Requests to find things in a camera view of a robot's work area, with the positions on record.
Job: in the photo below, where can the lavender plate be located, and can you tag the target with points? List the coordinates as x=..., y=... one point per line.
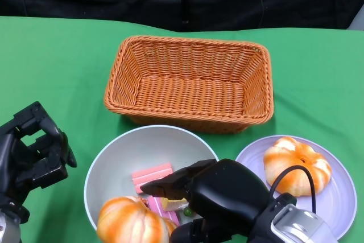
x=341, y=191

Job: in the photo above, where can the green tablecloth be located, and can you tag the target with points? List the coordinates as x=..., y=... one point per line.
x=57, y=69

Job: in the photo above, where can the magenta pink striped cake slice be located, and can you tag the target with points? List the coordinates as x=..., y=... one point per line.
x=159, y=207

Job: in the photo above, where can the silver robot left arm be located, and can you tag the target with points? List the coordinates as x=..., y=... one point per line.
x=11, y=223

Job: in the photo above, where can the orange wicker basket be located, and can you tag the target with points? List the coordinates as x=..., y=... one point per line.
x=193, y=98

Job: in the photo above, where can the pale grey bowl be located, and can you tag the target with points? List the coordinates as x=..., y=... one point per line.
x=128, y=152

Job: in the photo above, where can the yellow cake slice with cream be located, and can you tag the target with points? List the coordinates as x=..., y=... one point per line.
x=172, y=203

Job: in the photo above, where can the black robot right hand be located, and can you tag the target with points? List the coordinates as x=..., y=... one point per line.
x=227, y=194

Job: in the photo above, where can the salmon pink striped cake slice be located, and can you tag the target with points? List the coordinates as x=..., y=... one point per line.
x=148, y=177

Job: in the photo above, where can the round orange striped bread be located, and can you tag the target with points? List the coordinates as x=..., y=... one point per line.
x=128, y=223

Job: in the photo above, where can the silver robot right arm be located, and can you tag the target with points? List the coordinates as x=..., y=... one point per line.
x=301, y=226

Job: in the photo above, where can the orange bread with torn top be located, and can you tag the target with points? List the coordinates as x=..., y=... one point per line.
x=287, y=157

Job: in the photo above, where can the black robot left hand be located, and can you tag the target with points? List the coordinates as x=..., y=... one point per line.
x=37, y=166

